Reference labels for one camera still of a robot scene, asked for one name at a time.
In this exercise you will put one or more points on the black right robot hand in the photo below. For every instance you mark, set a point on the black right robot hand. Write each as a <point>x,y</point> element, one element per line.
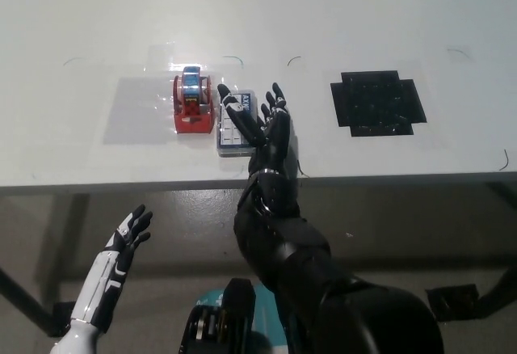
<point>272,140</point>

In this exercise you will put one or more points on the red tape dispenser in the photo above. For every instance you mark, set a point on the red tape dispenser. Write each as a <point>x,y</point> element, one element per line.
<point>193,121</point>

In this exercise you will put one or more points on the black diagonal table leg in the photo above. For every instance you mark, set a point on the black diagonal table leg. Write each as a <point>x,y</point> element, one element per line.
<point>498,289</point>
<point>24,293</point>

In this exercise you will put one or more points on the black tape patch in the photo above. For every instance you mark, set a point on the black tape patch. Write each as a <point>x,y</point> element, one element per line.
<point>377,103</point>

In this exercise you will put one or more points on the clear box of screws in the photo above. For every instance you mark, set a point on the clear box of screws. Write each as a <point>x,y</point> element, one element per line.
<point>230,140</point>

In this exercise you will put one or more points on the white and black left hand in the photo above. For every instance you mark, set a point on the white and black left hand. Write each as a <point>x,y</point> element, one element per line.
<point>109,273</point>

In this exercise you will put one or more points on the black and teal robot body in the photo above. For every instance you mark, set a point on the black and teal robot body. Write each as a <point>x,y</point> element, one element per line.
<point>226,321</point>

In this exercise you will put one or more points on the black table foot plate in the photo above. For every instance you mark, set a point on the black table foot plate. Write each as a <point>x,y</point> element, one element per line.
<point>62,317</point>

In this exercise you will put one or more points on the grey upright table leg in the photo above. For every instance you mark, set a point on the grey upright table leg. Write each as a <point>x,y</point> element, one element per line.
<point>60,245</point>

